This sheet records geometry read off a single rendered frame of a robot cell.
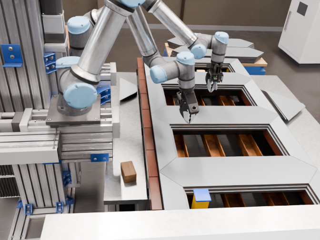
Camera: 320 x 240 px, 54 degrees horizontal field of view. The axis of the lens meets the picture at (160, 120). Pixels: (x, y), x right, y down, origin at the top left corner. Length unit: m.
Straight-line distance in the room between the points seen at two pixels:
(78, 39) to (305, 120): 1.45
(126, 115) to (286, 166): 1.00
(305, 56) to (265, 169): 3.52
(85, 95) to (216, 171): 0.66
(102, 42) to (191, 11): 4.61
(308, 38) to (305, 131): 2.85
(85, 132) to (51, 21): 0.51
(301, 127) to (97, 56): 1.36
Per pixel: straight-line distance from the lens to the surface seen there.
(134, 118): 1.98
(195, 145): 2.02
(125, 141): 1.80
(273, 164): 1.56
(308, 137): 2.01
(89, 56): 1.16
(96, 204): 2.10
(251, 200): 1.78
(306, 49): 4.85
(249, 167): 1.49
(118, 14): 1.12
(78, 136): 1.46
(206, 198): 1.25
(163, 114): 1.73
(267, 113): 1.92
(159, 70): 1.29
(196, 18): 5.74
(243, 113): 1.85
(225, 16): 5.90
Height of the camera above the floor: 1.81
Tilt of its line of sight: 35 degrees down
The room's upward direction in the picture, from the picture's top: 5 degrees clockwise
